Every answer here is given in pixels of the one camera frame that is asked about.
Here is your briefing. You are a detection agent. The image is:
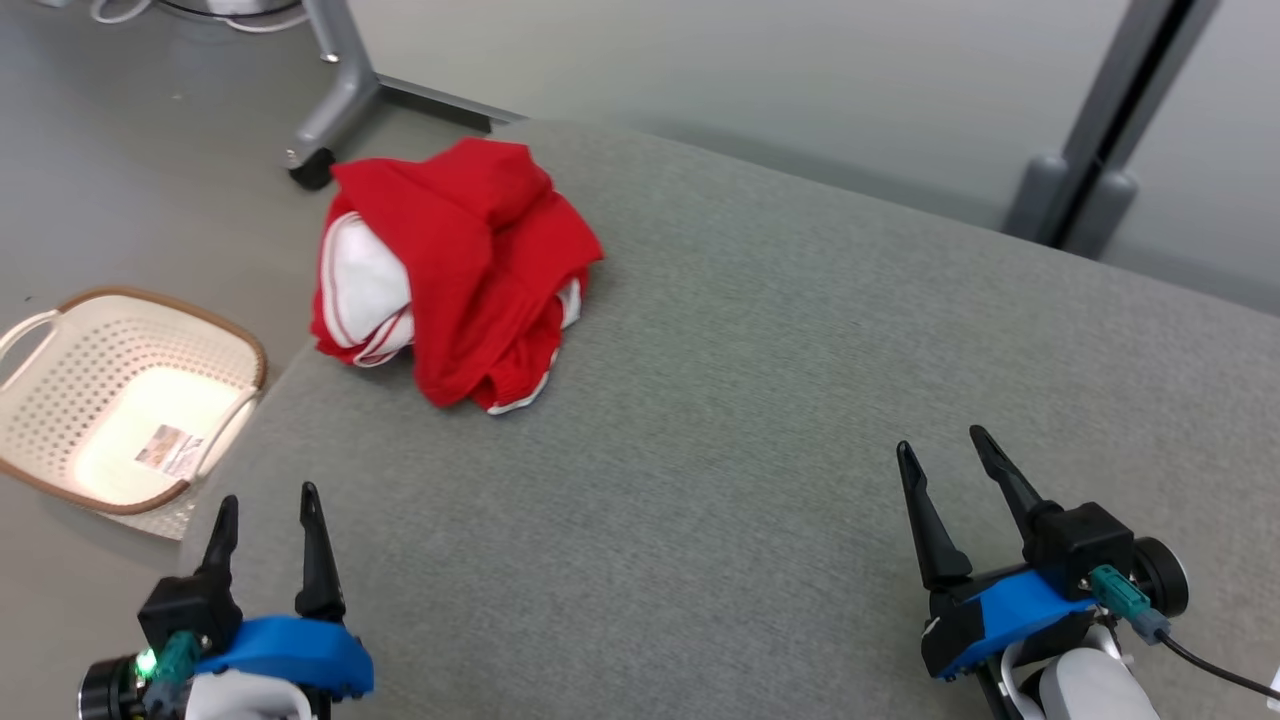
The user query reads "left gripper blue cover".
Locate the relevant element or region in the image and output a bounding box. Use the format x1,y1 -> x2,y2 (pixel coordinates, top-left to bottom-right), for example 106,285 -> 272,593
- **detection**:
80,482 -> 376,720

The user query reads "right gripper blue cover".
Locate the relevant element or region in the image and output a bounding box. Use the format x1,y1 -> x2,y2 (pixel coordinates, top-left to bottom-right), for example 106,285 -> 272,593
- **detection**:
896,425 -> 1191,681

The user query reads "grey metal stand with caster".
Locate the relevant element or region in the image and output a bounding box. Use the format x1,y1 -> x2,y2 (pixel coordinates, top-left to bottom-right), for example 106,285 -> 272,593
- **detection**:
284,0 -> 528,192

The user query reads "red and white shirt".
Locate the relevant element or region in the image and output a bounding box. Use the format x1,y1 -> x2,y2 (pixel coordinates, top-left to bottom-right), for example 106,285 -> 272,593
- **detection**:
310,138 -> 561,369

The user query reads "paper label in basket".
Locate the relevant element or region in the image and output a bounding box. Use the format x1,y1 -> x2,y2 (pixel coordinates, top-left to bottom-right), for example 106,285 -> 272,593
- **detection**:
134,424 -> 207,480

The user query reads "grey partition post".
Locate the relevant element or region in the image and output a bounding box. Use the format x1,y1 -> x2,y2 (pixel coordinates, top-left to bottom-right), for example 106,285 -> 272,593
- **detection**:
1002,0 -> 1227,263

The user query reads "camera cable green plug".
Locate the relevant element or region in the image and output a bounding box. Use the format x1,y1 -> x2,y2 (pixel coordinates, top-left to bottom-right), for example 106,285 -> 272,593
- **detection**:
140,630 -> 203,720
1088,564 -> 1280,701

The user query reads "left camera cable green plug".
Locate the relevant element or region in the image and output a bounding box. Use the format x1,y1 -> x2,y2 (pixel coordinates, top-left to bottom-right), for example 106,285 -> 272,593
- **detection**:
140,630 -> 203,720

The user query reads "cream perforated laundry basket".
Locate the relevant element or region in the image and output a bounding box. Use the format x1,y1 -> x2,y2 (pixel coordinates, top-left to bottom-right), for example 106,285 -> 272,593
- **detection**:
0,286 -> 269,542

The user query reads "white floor cable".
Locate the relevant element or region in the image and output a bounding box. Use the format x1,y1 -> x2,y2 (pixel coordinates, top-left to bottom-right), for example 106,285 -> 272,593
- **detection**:
88,0 -> 313,37

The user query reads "right camera cable green plug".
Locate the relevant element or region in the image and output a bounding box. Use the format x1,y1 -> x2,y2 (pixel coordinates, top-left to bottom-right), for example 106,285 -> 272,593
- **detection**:
1088,564 -> 1280,701

